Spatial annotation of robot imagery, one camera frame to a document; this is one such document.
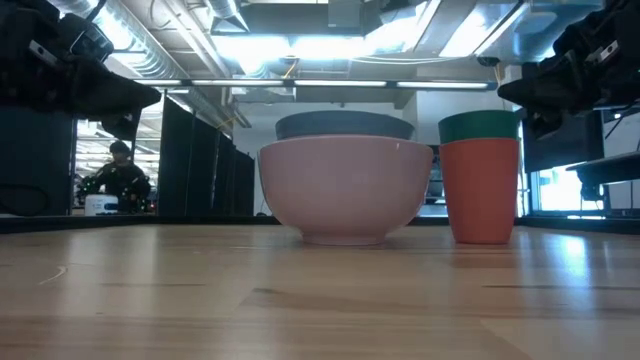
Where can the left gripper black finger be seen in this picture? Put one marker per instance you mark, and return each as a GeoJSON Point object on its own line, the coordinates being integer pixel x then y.
{"type": "Point", "coordinates": [117, 111]}
{"type": "Point", "coordinates": [120, 92]}

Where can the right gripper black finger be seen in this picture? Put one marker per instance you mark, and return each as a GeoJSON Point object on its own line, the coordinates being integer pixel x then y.
{"type": "Point", "coordinates": [535, 87]}
{"type": "Point", "coordinates": [540, 107]}

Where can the green plastic cup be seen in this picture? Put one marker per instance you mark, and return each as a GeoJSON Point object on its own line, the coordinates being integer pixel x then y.
{"type": "Point", "coordinates": [477, 125]}

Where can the orange-red plastic cup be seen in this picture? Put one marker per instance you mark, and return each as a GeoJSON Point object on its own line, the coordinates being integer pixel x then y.
{"type": "Point", "coordinates": [480, 195]}

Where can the dark blue bowl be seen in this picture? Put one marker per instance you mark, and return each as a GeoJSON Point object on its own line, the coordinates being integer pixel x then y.
{"type": "Point", "coordinates": [345, 125]}

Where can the large pale white bowl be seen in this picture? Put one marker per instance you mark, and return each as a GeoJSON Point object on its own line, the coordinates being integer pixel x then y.
{"type": "Point", "coordinates": [345, 190]}

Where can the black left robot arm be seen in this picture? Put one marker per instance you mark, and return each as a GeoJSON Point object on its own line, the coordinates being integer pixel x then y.
{"type": "Point", "coordinates": [22, 92]}

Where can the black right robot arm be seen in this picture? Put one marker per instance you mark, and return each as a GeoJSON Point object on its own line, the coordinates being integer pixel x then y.
{"type": "Point", "coordinates": [620, 87]}

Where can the dark rectangular screen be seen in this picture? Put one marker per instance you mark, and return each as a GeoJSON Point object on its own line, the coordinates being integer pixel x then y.
{"type": "Point", "coordinates": [580, 150]}

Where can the person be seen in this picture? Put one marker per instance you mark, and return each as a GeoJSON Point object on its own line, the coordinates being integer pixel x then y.
{"type": "Point", "coordinates": [122, 180]}

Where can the black desk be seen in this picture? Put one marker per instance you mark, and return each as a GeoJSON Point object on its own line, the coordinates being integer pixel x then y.
{"type": "Point", "coordinates": [610, 167]}

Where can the white cylindrical device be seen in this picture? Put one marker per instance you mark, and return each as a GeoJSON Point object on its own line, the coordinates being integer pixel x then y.
{"type": "Point", "coordinates": [101, 205]}

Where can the black partition panel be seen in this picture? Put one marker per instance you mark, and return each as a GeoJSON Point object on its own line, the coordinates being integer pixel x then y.
{"type": "Point", "coordinates": [35, 160]}

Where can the row of black partitions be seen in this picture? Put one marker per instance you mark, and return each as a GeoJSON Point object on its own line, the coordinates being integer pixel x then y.
{"type": "Point", "coordinates": [200, 165]}

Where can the overhead light bar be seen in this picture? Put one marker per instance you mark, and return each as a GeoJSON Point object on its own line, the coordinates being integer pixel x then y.
{"type": "Point", "coordinates": [340, 83]}

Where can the silver ventilation duct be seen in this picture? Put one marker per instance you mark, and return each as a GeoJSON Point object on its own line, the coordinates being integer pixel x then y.
{"type": "Point", "coordinates": [135, 40]}

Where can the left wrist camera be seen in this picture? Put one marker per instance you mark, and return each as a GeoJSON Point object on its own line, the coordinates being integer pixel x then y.
{"type": "Point", "coordinates": [92, 40]}

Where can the black aluminium table frame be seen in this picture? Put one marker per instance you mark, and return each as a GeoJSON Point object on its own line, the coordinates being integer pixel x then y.
{"type": "Point", "coordinates": [175, 223]}

